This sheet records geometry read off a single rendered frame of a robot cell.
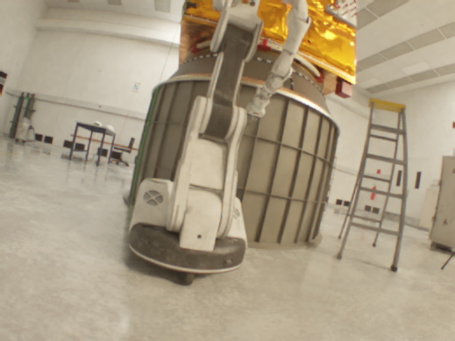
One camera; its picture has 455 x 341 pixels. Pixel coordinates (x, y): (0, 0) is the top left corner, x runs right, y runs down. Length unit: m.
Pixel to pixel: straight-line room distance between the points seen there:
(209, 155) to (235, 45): 0.52
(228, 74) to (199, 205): 0.57
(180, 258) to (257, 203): 0.92
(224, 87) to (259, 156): 0.76
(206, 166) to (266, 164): 0.82
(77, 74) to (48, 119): 1.83
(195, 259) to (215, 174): 0.34
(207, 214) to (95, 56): 8.05
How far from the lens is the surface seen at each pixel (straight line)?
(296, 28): 1.10
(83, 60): 8.70
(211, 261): 0.92
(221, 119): 0.93
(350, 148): 10.23
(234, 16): 1.17
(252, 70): 1.90
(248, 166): 1.63
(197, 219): 0.85
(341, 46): 2.78
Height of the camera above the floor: 0.49
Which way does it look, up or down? level
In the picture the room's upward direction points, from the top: 12 degrees clockwise
